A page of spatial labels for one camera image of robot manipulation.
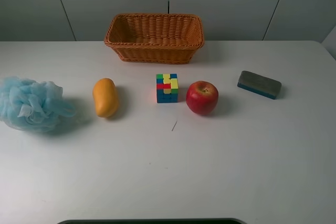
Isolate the red apple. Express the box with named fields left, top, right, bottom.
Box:
left=186, top=81, right=219, bottom=115

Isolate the multicoloured puzzle cube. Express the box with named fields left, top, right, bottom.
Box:
left=156, top=73, right=179, bottom=103

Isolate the orange wicker basket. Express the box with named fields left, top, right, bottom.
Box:
left=104, top=13, right=205, bottom=65

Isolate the yellow mango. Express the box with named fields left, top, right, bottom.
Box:
left=92, top=78, right=119, bottom=118

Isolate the grey blue board eraser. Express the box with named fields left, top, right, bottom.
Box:
left=237, top=70, right=282, bottom=100

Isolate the light blue bath loofah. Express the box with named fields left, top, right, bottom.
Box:
left=1, top=77, right=76, bottom=132

